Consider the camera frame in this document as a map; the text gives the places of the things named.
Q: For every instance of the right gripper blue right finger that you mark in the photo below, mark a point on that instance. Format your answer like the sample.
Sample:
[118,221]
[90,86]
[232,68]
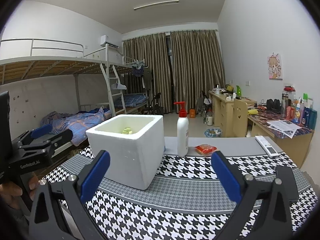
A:
[274,217]

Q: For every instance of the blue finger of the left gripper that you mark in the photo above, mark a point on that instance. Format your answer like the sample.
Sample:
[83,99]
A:
[41,131]

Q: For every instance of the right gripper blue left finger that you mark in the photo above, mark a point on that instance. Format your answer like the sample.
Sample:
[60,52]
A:
[47,220]

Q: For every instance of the green tissue packet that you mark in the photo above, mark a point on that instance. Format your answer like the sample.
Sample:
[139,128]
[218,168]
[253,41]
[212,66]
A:
[127,130]

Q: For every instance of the person's left hand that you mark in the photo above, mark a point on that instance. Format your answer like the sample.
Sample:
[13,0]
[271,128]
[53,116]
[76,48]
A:
[10,191]

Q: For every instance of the houndstooth table cloth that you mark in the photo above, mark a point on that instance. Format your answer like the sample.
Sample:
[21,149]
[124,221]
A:
[185,200]

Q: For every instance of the blue plaid quilt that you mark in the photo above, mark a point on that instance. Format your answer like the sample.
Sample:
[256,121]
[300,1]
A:
[78,123]

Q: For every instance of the red snack packet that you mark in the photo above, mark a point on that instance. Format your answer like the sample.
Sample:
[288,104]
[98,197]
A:
[205,149]

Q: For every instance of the white remote control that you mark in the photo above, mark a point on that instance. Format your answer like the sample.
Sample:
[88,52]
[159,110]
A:
[271,152]

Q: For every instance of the blue waste basket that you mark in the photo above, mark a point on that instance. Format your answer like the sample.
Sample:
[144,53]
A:
[213,133]

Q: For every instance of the wooden smiley chair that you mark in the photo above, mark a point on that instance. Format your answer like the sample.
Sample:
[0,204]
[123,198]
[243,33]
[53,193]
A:
[240,118]

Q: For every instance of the wooden desk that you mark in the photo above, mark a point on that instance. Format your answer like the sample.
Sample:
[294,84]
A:
[296,148]

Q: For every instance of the white metal bunk bed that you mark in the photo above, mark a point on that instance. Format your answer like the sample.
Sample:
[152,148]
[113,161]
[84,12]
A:
[44,75]

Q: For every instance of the white pump lotion bottle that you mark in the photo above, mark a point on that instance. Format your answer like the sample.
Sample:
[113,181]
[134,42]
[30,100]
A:
[182,130]

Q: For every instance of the printed paper sheet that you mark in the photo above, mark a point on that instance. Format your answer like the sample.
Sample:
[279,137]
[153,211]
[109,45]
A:
[284,126]

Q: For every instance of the orange box on floor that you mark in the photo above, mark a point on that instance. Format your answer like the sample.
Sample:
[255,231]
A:
[192,113]

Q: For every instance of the white styrofoam box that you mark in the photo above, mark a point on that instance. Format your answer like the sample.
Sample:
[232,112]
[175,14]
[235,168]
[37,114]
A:
[135,157]

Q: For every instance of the blue gift bag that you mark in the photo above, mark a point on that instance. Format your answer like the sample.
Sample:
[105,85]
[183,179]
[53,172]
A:
[312,119]

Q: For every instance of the black folding chair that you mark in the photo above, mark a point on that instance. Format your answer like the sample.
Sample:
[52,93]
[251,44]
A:
[155,108]

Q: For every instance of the white air conditioner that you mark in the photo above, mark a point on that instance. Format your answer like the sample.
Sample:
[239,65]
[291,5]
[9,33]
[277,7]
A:
[104,41]

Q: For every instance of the brown curtains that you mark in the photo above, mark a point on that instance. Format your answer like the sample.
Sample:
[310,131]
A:
[184,64]

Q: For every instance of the ceiling tube light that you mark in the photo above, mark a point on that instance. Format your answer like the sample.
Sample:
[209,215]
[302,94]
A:
[160,3]

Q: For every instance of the cartoon girl wall poster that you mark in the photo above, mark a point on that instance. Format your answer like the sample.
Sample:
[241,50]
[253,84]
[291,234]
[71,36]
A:
[275,67]

